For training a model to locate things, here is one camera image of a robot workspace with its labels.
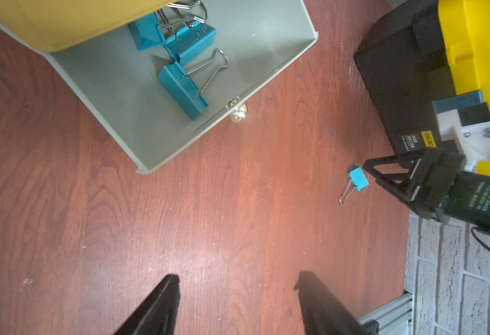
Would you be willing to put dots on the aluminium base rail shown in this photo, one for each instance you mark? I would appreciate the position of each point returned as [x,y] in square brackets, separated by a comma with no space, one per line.
[392,318]

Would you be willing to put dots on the yellow drawer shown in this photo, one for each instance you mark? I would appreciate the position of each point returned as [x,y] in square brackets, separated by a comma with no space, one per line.
[51,26]

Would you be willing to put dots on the teal binder clip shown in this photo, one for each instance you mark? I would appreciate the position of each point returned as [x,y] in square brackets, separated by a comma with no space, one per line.
[156,29]
[176,80]
[357,181]
[190,42]

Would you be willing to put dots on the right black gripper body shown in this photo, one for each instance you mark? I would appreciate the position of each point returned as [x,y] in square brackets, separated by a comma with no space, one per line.
[425,186]

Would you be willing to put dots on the yellow black toolbox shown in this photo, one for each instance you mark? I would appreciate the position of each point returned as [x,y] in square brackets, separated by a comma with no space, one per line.
[420,52]

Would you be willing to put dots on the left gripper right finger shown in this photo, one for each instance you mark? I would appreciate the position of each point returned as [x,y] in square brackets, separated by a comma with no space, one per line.
[322,312]

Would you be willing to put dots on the grey bottom drawer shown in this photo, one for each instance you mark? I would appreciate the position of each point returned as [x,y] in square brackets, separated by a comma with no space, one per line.
[119,84]

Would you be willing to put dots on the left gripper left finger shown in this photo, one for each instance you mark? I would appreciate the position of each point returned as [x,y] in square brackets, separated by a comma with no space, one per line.
[157,314]

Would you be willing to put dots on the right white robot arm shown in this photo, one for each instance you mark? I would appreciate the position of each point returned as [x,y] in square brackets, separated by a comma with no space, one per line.
[468,199]

